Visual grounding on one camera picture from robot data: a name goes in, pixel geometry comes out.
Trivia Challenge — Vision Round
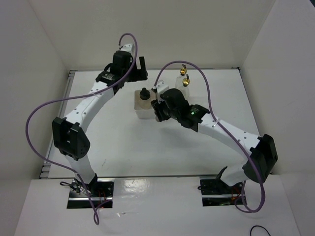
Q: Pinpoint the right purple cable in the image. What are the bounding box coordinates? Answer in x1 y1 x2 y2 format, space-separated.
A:
154 60 266 212

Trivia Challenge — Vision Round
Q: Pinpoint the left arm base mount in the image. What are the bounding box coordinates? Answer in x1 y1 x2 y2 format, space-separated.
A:
60 180 114 209

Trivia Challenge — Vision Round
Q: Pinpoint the black cable on floor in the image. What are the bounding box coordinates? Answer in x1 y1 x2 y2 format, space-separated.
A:
250 225 271 236

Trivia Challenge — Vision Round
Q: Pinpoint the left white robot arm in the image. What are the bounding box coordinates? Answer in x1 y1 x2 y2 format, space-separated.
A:
52 50 148 197

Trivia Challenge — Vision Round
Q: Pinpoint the purple cable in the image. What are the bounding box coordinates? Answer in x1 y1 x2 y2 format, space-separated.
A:
154 60 266 212
26 33 138 226

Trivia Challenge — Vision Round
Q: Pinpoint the white salt shaker black cap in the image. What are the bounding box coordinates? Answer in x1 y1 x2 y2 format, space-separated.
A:
137 88 151 110

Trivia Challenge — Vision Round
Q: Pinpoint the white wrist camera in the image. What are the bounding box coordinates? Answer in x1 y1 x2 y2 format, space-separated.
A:
120 43 135 55
152 80 169 103

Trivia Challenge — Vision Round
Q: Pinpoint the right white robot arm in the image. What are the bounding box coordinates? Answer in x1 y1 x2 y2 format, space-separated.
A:
151 88 278 193

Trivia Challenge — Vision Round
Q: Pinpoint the glass oil bottle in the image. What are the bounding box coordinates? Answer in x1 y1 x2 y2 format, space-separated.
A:
181 74 190 100
175 64 187 89

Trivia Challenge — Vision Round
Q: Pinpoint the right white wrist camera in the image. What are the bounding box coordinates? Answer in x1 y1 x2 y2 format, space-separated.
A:
152 80 169 103

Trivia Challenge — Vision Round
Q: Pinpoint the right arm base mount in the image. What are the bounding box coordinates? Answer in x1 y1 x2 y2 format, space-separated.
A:
197 176 246 207

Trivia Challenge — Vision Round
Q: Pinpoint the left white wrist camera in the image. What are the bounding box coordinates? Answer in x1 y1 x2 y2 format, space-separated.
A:
120 43 135 55

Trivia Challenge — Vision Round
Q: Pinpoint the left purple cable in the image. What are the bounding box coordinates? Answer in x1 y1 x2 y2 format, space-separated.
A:
26 33 138 226

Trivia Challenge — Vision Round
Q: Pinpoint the white divided organizer tray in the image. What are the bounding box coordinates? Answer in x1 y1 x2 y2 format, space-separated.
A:
134 88 156 119

